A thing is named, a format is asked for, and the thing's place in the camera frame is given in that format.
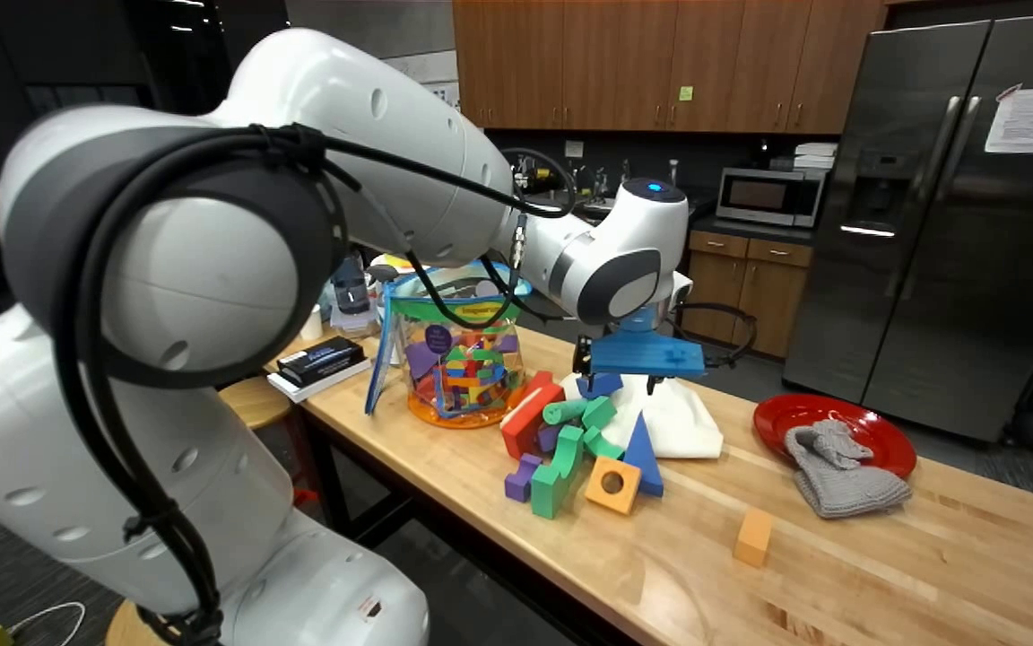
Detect blue rectangular foam block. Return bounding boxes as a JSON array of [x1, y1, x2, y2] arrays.
[[572, 368, 626, 403]]

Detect green wooden block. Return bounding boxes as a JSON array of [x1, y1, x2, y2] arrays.
[[540, 393, 624, 464]]

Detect purple wooden block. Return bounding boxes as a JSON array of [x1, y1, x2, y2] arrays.
[[500, 452, 549, 506]]

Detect blue triangle foam block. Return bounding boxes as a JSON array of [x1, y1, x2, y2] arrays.
[[616, 412, 665, 497]]

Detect orange block with round hole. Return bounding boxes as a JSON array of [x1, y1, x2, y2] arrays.
[[579, 456, 645, 520]]

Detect small orange cube block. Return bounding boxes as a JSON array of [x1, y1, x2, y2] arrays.
[[732, 506, 778, 569]]

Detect clear bin of toys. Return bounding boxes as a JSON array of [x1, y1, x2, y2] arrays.
[[363, 262, 533, 430]]

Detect brown wooden base cabinet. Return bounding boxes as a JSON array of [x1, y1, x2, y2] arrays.
[[679, 226, 817, 361]]

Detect silver microwave oven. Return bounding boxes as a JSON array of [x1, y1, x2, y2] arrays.
[[712, 166, 833, 232]]

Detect red plate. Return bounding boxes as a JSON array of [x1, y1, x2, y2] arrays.
[[750, 392, 921, 481]]

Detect white folded towels stack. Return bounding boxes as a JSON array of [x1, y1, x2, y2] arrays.
[[793, 139, 840, 174]]

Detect grey folded cloth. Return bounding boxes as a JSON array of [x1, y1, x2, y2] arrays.
[[781, 416, 915, 525]]

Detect stainless steel refrigerator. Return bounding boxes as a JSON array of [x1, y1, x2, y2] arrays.
[[778, 11, 1033, 447]]

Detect round wooden stool seat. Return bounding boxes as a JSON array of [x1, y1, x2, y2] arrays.
[[99, 597, 187, 646]]

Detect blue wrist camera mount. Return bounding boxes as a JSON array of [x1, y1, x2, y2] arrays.
[[585, 319, 711, 379]]

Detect brown wooden wall cabinets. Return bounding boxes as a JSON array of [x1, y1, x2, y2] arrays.
[[450, 0, 889, 137]]

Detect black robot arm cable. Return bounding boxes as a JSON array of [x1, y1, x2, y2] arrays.
[[51, 121, 572, 646]]

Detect white floor cable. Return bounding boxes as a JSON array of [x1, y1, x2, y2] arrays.
[[0, 598, 88, 646]]

